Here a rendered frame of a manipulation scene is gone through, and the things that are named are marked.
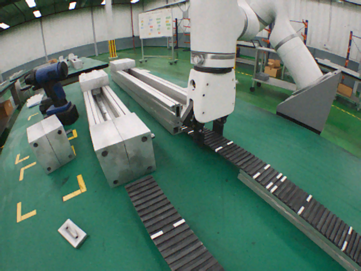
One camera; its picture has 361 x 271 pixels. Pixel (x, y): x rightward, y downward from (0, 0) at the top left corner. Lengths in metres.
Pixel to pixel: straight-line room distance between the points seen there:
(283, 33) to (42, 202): 0.86
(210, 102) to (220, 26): 0.14
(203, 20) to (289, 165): 0.35
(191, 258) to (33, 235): 0.28
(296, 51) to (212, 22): 0.45
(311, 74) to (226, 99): 0.42
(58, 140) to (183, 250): 0.34
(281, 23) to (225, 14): 0.44
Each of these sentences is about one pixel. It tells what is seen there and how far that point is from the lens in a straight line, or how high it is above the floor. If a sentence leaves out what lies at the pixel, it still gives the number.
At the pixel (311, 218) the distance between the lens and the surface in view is 0.30.
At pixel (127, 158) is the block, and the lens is 0.30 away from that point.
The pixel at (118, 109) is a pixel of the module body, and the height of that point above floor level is 0.86.
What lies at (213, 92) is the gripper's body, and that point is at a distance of 0.31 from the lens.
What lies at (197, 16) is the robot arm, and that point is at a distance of 0.30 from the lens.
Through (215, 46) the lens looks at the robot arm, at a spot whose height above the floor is 1.01.
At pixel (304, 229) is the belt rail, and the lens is 0.32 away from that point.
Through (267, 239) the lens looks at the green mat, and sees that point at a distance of 0.29.
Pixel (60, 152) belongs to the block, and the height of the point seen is 0.81.
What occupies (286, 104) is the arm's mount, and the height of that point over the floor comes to 0.82.
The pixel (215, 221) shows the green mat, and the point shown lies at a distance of 0.28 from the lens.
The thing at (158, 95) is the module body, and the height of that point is 0.86.
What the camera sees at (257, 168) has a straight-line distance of 0.32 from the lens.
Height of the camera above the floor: 1.03
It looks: 34 degrees down
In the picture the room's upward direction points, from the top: 2 degrees counter-clockwise
